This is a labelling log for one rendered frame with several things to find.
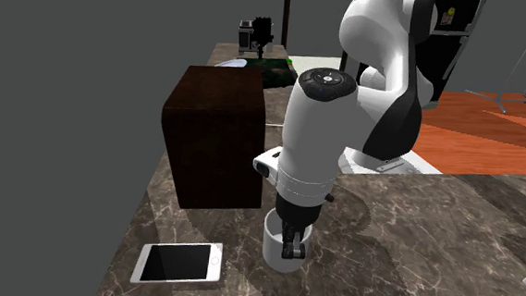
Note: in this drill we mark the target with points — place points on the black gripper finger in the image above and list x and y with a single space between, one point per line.
289 241

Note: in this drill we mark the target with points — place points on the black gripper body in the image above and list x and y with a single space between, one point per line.
298 212

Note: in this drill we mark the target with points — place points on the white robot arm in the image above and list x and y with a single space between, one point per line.
310 141

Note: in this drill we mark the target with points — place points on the white cup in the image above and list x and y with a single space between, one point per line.
273 252

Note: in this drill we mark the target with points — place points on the dark brown block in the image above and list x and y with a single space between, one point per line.
214 136

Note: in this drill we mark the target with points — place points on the white smartphone with black screen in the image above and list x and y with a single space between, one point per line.
175 262

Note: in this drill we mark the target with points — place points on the dark green mat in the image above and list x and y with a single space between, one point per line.
276 71

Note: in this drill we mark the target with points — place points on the small green object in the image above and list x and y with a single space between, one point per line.
289 60

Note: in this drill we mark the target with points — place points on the white plate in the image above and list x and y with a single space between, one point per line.
231 63

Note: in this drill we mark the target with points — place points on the grey small appliance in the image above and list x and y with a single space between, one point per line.
245 38

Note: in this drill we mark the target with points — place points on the grey tripod stand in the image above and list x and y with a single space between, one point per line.
500 97

